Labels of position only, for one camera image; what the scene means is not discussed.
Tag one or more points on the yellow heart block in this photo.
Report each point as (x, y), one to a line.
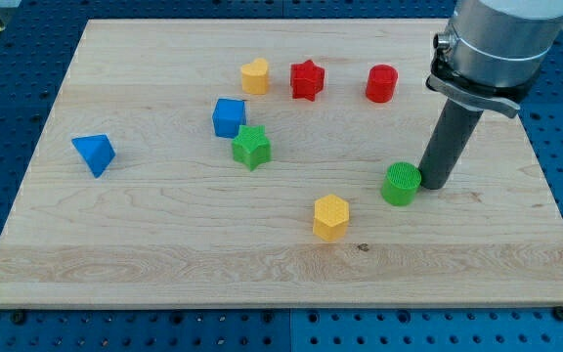
(255, 77)

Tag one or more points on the green star block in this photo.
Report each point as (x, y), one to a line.
(251, 146)

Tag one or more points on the red star block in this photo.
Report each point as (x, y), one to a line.
(307, 80)

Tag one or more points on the red cylinder block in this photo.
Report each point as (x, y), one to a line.
(381, 84)

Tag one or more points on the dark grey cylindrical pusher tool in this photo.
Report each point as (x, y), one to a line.
(449, 138)

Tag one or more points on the light wooden board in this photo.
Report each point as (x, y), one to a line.
(174, 222)

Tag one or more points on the yellow hexagon block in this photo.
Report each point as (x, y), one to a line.
(331, 218)

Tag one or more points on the blue cube block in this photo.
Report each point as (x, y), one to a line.
(228, 116)

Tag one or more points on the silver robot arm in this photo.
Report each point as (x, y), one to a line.
(490, 53)

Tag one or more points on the blue triangle block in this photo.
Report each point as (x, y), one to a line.
(97, 152)

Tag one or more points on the green cylinder block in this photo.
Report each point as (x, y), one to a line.
(400, 184)

